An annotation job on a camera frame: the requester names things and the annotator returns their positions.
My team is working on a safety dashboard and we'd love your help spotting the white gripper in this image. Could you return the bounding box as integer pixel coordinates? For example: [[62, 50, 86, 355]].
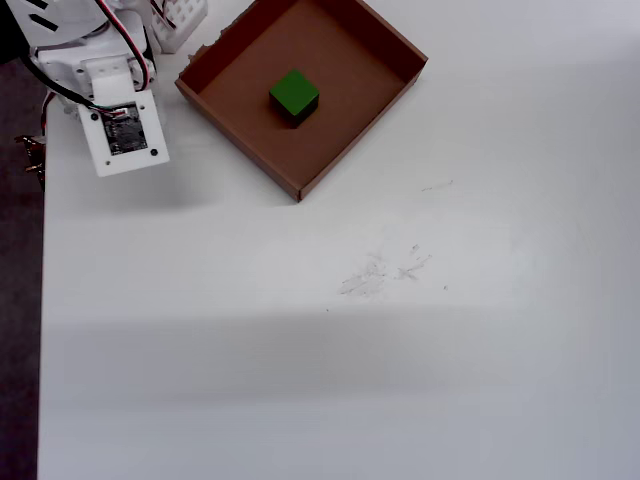
[[30, 45, 157, 115]]

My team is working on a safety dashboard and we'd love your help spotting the green wooden cube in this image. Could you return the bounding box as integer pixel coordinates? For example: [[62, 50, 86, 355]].
[[268, 68, 322, 129]]

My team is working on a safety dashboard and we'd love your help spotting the brown cardboard box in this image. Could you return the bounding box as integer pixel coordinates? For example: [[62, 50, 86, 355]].
[[174, 0, 430, 203]]

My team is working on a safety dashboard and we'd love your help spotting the brown table clamp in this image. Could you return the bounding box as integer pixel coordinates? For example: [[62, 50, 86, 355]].
[[13, 133, 47, 177]]

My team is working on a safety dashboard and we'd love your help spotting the white grid base block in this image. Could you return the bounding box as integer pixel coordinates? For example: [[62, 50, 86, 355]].
[[149, 0, 210, 55]]

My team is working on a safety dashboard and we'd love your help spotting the thin black camera cable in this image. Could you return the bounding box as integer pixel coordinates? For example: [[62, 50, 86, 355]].
[[18, 53, 129, 117]]

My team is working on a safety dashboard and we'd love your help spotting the red white black base cable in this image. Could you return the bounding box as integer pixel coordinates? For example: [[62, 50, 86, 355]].
[[40, 90, 57, 134]]

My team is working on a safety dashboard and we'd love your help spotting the red white black servo cable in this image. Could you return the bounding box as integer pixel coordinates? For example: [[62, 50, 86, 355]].
[[93, 0, 154, 92]]

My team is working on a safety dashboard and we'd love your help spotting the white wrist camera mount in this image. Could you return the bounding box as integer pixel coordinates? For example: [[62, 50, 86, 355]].
[[76, 56, 171, 179]]

